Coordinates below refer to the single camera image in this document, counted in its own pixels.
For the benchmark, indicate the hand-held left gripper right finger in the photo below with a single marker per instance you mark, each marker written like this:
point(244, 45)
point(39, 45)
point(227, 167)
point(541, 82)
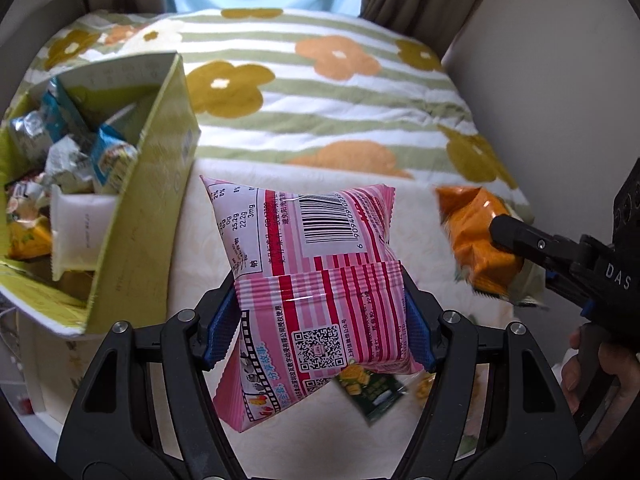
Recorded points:
point(417, 332)

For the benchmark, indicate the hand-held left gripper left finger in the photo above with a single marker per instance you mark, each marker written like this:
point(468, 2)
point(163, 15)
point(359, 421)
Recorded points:
point(220, 332)

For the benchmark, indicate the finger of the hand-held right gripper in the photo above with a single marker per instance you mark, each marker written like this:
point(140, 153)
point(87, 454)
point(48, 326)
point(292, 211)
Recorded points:
point(570, 296)
point(535, 242)

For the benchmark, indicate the orange snack packet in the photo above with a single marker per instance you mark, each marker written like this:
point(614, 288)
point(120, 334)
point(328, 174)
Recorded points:
point(475, 240)

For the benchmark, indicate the pink striped snack packet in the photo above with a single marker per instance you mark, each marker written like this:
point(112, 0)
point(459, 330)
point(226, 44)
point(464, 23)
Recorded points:
point(320, 270)

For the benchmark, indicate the yellow-green cardboard box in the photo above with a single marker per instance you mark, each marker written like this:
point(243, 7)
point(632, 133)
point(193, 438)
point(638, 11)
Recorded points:
point(150, 200)

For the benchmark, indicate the pile of assorted snacks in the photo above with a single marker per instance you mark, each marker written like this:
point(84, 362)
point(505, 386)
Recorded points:
point(70, 165)

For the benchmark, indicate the person's right hand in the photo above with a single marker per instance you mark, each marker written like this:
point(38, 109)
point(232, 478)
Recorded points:
point(620, 362)

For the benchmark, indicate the pale green snack packet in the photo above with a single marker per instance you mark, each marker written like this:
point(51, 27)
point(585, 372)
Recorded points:
point(531, 282)

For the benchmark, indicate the dark green snack packet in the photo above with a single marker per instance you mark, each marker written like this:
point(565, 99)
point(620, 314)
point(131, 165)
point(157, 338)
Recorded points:
point(370, 392)

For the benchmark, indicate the floral striped blanket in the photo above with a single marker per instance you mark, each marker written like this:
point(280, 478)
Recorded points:
point(320, 110)

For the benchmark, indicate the grey bed headboard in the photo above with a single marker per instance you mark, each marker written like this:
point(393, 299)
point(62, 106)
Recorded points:
point(35, 25)

